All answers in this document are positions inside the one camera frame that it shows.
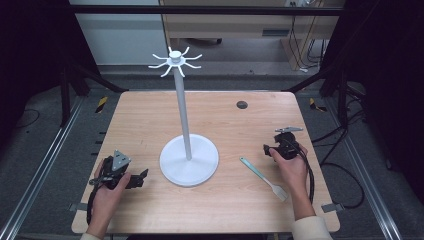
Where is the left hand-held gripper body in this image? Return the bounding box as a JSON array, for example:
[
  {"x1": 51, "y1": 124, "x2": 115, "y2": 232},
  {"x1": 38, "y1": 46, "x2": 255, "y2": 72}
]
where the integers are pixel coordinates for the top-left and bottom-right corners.
[{"x1": 89, "y1": 149, "x2": 133, "y2": 191}]

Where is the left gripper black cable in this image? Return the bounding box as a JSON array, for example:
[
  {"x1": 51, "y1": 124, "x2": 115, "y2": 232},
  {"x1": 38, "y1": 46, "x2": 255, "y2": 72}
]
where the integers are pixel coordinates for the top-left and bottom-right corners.
[{"x1": 85, "y1": 182, "x2": 101, "y2": 226}]

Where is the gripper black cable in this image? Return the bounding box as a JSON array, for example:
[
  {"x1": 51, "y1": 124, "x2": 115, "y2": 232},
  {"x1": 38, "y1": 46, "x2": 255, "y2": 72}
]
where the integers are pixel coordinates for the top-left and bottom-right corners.
[
  {"x1": 85, "y1": 182, "x2": 101, "y2": 226},
  {"x1": 292, "y1": 139, "x2": 316, "y2": 204}
]

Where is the aluminium floor rail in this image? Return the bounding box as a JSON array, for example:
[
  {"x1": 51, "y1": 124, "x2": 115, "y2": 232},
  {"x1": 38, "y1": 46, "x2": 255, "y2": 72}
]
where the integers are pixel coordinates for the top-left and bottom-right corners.
[
  {"x1": 0, "y1": 95, "x2": 85, "y2": 240},
  {"x1": 324, "y1": 97, "x2": 405, "y2": 240}
]

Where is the black looped floor cable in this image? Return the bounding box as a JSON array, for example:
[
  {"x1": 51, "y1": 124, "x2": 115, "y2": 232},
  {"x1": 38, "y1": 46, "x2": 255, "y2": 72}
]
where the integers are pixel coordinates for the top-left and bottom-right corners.
[{"x1": 319, "y1": 161, "x2": 366, "y2": 211}]

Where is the black frame strut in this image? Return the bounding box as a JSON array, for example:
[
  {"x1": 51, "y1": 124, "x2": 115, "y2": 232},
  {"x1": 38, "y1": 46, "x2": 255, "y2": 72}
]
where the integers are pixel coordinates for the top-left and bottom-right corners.
[
  {"x1": 59, "y1": 59, "x2": 129, "y2": 128},
  {"x1": 285, "y1": 61, "x2": 350, "y2": 128}
]

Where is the black frame crossbar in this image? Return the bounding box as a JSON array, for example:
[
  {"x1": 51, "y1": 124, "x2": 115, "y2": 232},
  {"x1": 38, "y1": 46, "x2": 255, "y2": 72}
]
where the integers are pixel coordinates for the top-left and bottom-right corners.
[{"x1": 67, "y1": 3, "x2": 345, "y2": 17}]

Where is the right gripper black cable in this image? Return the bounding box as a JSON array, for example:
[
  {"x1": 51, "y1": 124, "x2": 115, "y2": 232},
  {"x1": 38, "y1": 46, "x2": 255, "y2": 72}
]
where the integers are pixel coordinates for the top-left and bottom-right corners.
[{"x1": 292, "y1": 139, "x2": 316, "y2": 204}]

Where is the white fork with green handle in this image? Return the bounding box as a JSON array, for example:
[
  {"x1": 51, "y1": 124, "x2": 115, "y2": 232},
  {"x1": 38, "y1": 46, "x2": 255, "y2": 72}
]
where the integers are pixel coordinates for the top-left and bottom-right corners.
[{"x1": 238, "y1": 156, "x2": 289, "y2": 203}]

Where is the white hook rack stand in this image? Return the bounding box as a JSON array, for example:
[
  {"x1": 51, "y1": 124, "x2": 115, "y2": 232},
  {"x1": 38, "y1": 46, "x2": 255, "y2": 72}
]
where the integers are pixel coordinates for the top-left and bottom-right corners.
[{"x1": 148, "y1": 46, "x2": 220, "y2": 188}]

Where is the person's right hand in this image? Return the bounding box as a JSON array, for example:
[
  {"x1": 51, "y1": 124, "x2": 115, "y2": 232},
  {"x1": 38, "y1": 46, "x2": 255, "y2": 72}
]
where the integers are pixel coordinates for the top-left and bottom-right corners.
[{"x1": 268, "y1": 144, "x2": 311, "y2": 202}]

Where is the white cabinet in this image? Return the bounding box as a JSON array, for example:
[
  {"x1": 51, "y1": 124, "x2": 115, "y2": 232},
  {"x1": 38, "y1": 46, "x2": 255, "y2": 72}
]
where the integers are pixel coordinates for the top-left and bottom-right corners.
[{"x1": 74, "y1": 0, "x2": 170, "y2": 66}]

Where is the grey metal table bracket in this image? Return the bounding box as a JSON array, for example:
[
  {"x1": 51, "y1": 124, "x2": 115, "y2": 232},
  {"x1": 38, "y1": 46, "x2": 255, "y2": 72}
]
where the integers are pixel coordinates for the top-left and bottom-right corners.
[
  {"x1": 68, "y1": 202, "x2": 88, "y2": 213},
  {"x1": 321, "y1": 202, "x2": 345, "y2": 214}
]

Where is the bundle of hanging desk cables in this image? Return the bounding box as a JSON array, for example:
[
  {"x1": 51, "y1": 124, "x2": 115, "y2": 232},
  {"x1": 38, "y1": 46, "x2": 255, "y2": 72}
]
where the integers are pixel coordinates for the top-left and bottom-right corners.
[{"x1": 287, "y1": 14, "x2": 330, "y2": 74}]

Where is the light wooden desk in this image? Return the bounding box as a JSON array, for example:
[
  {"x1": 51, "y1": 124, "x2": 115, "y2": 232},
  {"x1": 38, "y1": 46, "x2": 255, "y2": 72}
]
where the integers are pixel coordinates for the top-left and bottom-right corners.
[{"x1": 159, "y1": 0, "x2": 345, "y2": 72}]

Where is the person's left hand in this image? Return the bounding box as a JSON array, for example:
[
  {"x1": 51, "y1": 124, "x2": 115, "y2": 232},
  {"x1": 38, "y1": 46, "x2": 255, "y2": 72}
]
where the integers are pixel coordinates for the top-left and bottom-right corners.
[{"x1": 92, "y1": 159, "x2": 132, "y2": 218}]

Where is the yellow black tape strip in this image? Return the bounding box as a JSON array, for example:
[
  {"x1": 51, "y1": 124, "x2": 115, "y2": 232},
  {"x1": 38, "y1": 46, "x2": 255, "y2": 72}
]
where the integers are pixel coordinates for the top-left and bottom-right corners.
[
  {"x1": 308, "y1": 97, "x2": 329, "y2": 113},
  {"x1": 95, "y1": 95, "x2": 110, "y2": 115}
]

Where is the thin black floor cable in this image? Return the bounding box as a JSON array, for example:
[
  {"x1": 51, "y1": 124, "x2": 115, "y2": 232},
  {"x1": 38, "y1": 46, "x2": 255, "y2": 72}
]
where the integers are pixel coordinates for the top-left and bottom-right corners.
[{"x1": 15, "y1": 108, "x2": 41, "y2": 130}]

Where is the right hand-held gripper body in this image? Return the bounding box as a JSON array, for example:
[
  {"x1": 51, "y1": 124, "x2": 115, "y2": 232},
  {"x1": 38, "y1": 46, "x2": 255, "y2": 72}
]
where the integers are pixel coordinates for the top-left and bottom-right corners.
[{"x1": 271, "y1": 125, "x2": 305, "y2": 161}]

